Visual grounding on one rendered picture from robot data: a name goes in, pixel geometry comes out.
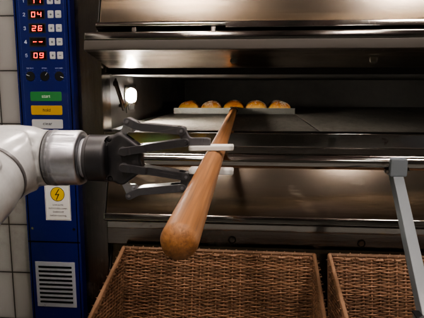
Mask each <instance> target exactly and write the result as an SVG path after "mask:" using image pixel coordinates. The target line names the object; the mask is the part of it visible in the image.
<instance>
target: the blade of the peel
mask: <svg viewBox="0 0 424 318"><path fill-rule="evenodd" d="M229 110H230V108H174V114H228V113H229ZM237 110H238V112H237V114H295V108H237Z"/></svg>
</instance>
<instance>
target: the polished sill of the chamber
mask: <svg viewBox="0 0 424 318"><path fill-rule="evenodd" d="M120 131H121V130H108V131H105V132H104V135H112V134H115V133H118V132H120ZM187 132H188V134H189V136H190V137H192V138H211V143H212V142H213V140H214V138H215V136H216V134H217V132H218V131H187ZM128 135H130V136H131V137H132V138H134V139H135V140H136V141H138V142H139V143H150V142H155V141H164V140H169V139H177V138H180V136H179V135H178V134H165V133H159V132H146V131H137V130H136V131H135V132H129V133H128ZM228 144H234V147H273V148H384V149H424V132H336V131H231V134H230V138H229V140H228Z"/></svg>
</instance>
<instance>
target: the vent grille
mask: <svg viewBox="0 0 424 318"><path fill-rule="evenodd" d="M35 272H36V282H37V302H38V306H44V307H74V308H77V299H76V273H75V262H48V261H35Z"/></svg>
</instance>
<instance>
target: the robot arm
mask: <svg viewBox="0 0 424 318"><path fill-rule="evenodd" d="M123 123H124V125H123V127H122V129H121V131H120V132H117V133H115V134H112V135H101V134H89V135H87V134H86V133H85V132H84V131H81V130H58V129H54V130H46V129H41V128H38V127H35V126H22V125H1V126H0V224H1V223H2V222H3V221H4V220H5V219H6V218H7V217H8V216H9V215H10V213H11V212H12V210H14V208H15V206H16V204H17V202H18V201H19V200H20V199H21V198H22V197H24V196H26V195H27V194H29V193H31V192H33V191H36V190H37V189H38V187H40V186H49V185H52V186H59V185H60V186H68V185H82V184H84V183H85V182H86V181H107V182H116V183H117V184H120V185H122V186H123V188H124V190H125V192H126V199H128V200H130V199H133V198H135V197H137V196H140V195H148V194H164V193H173V192H184V191H185V189H186V188H187V185H188V183H189V182H190V181H191V179H192V177H193V175H194V174H195V172H196V170H197V168H198V167H191V168H190V169H189V171H187V170H180V169H176V168H168V167H160V166H156V165H150V164H147V163H144V159H143V155H144V153H146V152H149V151H157V150H166V149H170V148H180V147H187V146H189V147H188V148H189V151H233V149H234V144H211V138H192V137H190V136H189V134H188V132H187V128H186V127H185V126H176V125H170V124H157V123H150V122H141V121H139V120H137V119H134V118H132V117H128V118H125V119H124V120H123ZM136 130H137V131H146V132H153V133H165V134H178V135H179V136H180V138H177V139H169V140H164V141H155V142H150V143H139V142H138V141H136V140H135V139H134V138H132V137H131V136H130V135H128V133H133V132H135V131H136ZM138 174H141V175H152V176H157V177H164V178H169V179H177V180H181V181H180V182H169V183H160V184H145V185H139V186H138V185H137V184H131V183H130V182H129V181H130V180H131V179H133V178H134V177H135V176H137V175H138Z"/></svg>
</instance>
